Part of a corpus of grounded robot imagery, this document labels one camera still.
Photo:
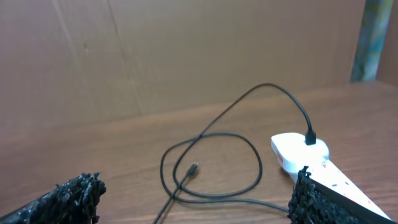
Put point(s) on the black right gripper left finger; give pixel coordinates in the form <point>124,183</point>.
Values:
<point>72,202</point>

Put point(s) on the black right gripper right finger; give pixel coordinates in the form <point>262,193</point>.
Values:
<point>313,202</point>

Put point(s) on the white power strip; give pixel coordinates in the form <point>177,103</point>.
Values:
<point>329,175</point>

